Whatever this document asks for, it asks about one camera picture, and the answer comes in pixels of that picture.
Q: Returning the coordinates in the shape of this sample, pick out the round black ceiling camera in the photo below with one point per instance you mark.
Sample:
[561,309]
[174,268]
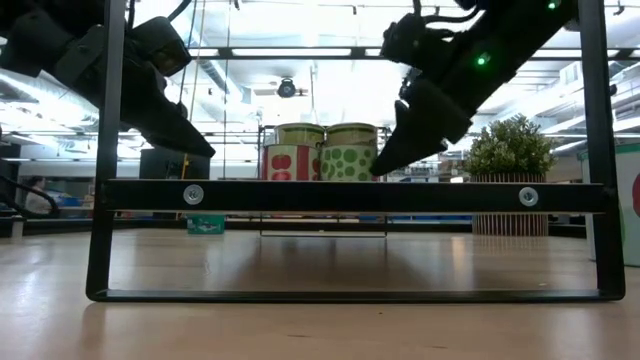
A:
[286,88]

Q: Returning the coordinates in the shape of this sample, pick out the red white tomato can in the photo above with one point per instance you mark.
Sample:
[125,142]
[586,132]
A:
[290,162]

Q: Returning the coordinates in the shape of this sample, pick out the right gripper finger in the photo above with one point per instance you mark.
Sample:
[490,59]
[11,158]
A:
[401,117]
[430,130]

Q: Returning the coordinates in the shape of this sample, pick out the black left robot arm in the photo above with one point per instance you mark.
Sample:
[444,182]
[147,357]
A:
[30,45]

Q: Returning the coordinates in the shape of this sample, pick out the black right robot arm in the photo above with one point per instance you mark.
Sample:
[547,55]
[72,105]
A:
[555,20]

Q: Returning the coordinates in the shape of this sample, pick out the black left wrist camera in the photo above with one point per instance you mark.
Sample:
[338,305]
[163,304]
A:
[160,45]

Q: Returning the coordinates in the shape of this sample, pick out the black overhead crossbar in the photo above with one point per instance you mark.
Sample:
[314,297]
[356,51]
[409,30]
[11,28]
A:
[357,52]

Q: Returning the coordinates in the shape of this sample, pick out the white teal can red print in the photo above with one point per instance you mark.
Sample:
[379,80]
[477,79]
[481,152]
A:
[631,225]

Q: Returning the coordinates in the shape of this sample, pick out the black aluminium table frame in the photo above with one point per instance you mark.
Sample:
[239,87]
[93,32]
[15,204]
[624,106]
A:
[240,226]

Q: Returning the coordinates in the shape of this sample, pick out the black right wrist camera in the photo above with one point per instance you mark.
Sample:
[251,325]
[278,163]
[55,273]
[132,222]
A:
[415,42]

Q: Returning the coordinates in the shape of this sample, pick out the potted plant slatted pot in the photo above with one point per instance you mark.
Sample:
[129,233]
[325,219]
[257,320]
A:
[507,147]

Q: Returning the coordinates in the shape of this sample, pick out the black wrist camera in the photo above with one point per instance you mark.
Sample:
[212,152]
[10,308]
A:
[415,42]
[160,45]

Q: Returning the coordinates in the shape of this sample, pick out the black hanging camera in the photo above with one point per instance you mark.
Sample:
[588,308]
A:
[404,92]

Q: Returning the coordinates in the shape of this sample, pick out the green dotted peas can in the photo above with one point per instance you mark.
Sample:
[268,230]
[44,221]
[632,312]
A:
[348,162]

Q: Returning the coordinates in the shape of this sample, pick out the small teal fish can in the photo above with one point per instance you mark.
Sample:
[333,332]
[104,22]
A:
[205,224]

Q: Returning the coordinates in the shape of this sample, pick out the wooden shelf black metal frame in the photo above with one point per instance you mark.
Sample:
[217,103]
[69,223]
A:
[350,196]

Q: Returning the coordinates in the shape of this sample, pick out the person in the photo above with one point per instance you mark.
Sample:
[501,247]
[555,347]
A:
[37,202]

